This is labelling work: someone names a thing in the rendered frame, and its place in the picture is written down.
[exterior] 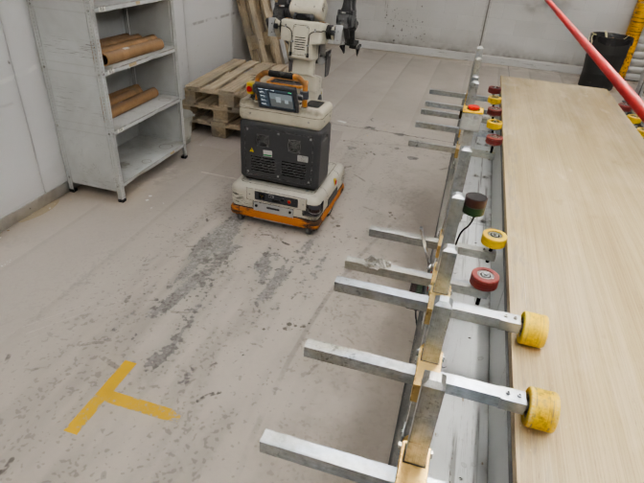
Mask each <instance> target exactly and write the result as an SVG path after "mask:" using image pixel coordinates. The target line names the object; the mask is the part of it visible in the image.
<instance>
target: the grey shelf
mask: <svg viewBox="0 0 644 483"><path fill-rule="evenodd" d="M27 4H28V9H29V13H30V17H31V21H32V25H33V29H34V37H35V41H36V46H37V50H38V53H39V58H40V62H41V66H42V71H43V75H44V79H45V83H46V87H47V92H48V96H49V100H50V105H51V108H52V112H53V117H54V121H55V125H56V130H57V138H58V141H59V145H60V150H61V154H62V158H63V163H64V167H65V170H66V175H67V179H68V183H69V188H70V189H69V192H72V193H74V192H76V191H77V190H78V188H76V187H74V186H73V182H74V183H78V184H82V185H87V186H92V187H97V188H102V189H106V190H110V191H115V192H117V194H118V201H119V202H122V203H124V202H125V201H127V198H126V194H125V188H124V187H125V185H127V184H128V183H130V182H131V181H132V180H133V179H135V178H136V177H137V176H139V175H140V174H142V173H144V172H146V171H148V170H150V169H151V168H153V167H155V166H156V165H158V164H159V163H161V162H162V161H164V160H165V159H167V158H168V157H170V156H171V155H173V154H174V153H176V152H177V151H179V150H181V149H182V151H183V154H182V155H181V158H184V159H186V158H187V157H188V155H187V151H186V140H185V129H184V118H183V107H182V97H181V85H180V75H179V64H178V53H177V42H176V31H175V20H174V9H173V0H169V1H168V0H27ZM169 6H170V11H169ZM170 17H171V22H170ZM127 18H128V20H127ZM121 22H122V23H121ZM36 23H37V24H36ZM128 25H129V27H128ZM171 27H172V31H171ZM129 32H130V35H136V34H139V35H141V36H142V37H143V36H147V35H156V36H157V38H161V39H162V40H163V42H164V48H163V49H161V50H158V51H154V52H151V53H148V54H145V55H141V56H139V57H133V58H130V59H127V60H123V61H120V62H117V63H114V64H110V65H107V66H104V61H103V55H102V49H101V43H100V39H102V38H106V37H111V36H114V35H121V34H129ZM40 39H41V41H40ZM90 41H91V42H90ZM93 43H94V44H93ZM98 43H99V44H98ZM41 44H42V45H41ZM91 46H92V48H91ZM94 47H95V48H94ZM42 48H43V49H42ZM92 51H93V54H92ZM43 53H44V54H43ZM95 54H96V55H95ZM93 57H94V59H93ZM173 58H174V63H173ZM45 61H46V62H45ZM94 62H95V63H94ZM134 68H135V70H134ZM174 68H175V72H174ZM132 69H133V70H132ZM47 70H48V71H47ZM132 71H133V72H132ZM48 74H49V75H48ZM135 75H136V78H135ZM175 79H176V83H175ZM136 82H137V84H139V85H140V86H141V88H142V90H143V91H145V90H148V89H150V88H152V87H155V88H156V89H157V90H158V93H159V94H158V96H157V97H156V98H154V99H152V100H150V101H147V102H145V103H142V104H140V105H138V106H136V107H134V108H132V109H130V110H129V111H127V112H125V113H123V114H121V115H119V116H117V117H115V118H113V119H112V113H111V106H110V100H109V95H108V94H110V93H113V92H115V91H118V90H121V89H123V88H126V87H129V86H131V85H133V84H136ZM51 86H52V87H51ZM176 89H177V94H176ZM52 91H53V92H52ZM53 95H54V96H53ZM101 101H102V102H101ZM177 103H178V104H177ZM102 107H103V108H102ZM178 109H179V114H178ZM109 112H110V113H109ZM105 113H106V114H105ZM110 119H111V120H110ZM179 120H180V124H179ZM142 125H143V127H142ZM136 130H137V131H136ZM180 130H181V135H180ZM141 131H142V132H141ZM143 132H144V134H143ZM61 133H62V134H61ZM62 138H63V139H62ZM181 141H182V142H181ZM63 142H64V143H63ZM66 155H67V156H66ZM67 159H68V160H67ZM68 164H69V165H68ZM69 168H70V169H69ZM72 180H73V181H72ZM116 189H117V191H116Z"/></svg>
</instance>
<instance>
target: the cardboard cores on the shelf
mask: <svg viewBox="0 0 644 483"><path fill-rule="evenodd" d="M100 43H101V49H102V55H103V66H107V65H110V64H114V63H117V62H120V61H123V60H127V59H130V58H136V57H139V56H141V55H145V54H148V53H151V52H154V51H158V50H161V49H163V48H164V42H163V40H162V39H161V38H157V36H156V35H154V34H151V35H147V36H143V37H142V36H141V35H140V34H133V35H130V34H118V35H114V36H111V37H106V38H102V39H100ZM158 94H159V93H158V90H157V89H156V88H155V87H152V88H150V89H148V90H145V91H143V90H142V88H141V86H140V85H139V84H133V85H131V86H129V87H126V88H123V89H121V90H118V91H115V92H113V93H110V94H108V95H109V100H110V106H111V113H112V119H113V118H115V117H117V116H119V115H121V114H123V113H125V112H127V111H129V110H131V109H132V108H134V107H136V106H138V105H140V104H143V103H145V102H147V101H150V100H152V99H154V98H156V97H157V96H158Z"/></svg>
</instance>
